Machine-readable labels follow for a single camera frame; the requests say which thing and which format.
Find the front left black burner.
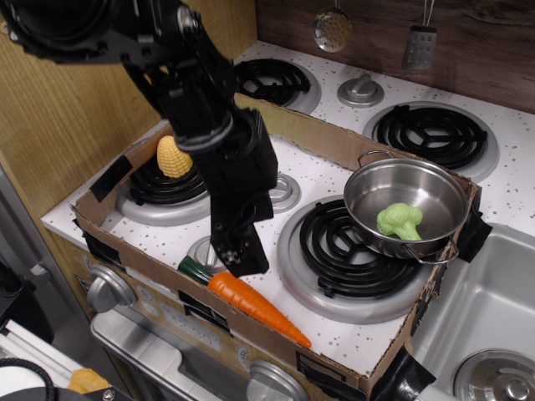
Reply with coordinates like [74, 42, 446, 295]
[115, 157, 210, 226]

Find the silver knob front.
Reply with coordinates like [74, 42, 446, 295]
[187, 236, 219, 273]

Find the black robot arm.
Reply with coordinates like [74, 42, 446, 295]
[1, 1, 278, 277]

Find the silver sink drain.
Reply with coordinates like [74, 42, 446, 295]
[452, 349, 534, 400]

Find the hanging metal strainer spoon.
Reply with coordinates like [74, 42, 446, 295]
[313, 1, 352, 53]

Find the front right black burner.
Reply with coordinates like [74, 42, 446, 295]
[277, 196, 431, 324]

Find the silver oven knob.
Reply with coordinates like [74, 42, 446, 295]
[87, 264, 137, 313]
[246, 359, 309, 401]

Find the silver sink basin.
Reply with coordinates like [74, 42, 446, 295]
[411, 225, 534, 400]

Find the black cable lower left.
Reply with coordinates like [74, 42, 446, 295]
[0, 358, 56, 401]

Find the green toy broccoli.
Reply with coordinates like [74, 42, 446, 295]
[376, 203, 423, 241]

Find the hanging grey spatula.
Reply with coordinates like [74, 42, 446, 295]
[401, 1, 438, 70]

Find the silver oven knob right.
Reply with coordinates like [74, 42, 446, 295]
[246, 359, 309, 401]

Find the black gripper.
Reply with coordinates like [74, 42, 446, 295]
[190, 109, 278, 277]

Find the orange object lower left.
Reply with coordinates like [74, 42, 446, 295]
[67, 368, 110, 394]

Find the yellow toy corn cob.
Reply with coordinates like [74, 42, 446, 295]
[156, 135, 193, 179]

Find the cardboard fence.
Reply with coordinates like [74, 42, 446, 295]
[74, 96, 491, 400]

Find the back right black burner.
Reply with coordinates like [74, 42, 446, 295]
[363, 101, 500, 182]

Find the silver knob centre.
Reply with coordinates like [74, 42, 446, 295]
[269, 173, 301, 214]

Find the back left black burner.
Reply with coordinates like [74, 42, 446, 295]
[234, 58, 321, 114]

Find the silver knob back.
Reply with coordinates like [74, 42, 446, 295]
[337, 74, 385, 109]

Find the stainless steel pot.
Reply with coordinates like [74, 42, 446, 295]
[344, 151, 469, 265]

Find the silver oven knob left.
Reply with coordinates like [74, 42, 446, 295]
[87, 264, 137, 313]

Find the orange toy carrot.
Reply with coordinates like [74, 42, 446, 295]
[178, 256, 312, 348]

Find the oven door handle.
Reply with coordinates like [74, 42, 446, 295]
[91, 310, 247, 400]

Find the black burner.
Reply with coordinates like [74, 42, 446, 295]
[115, 157, 210, 226]
[277, 196, 431, 324]
[234, 58, 321, 114]
[363, 101, 500, 182]

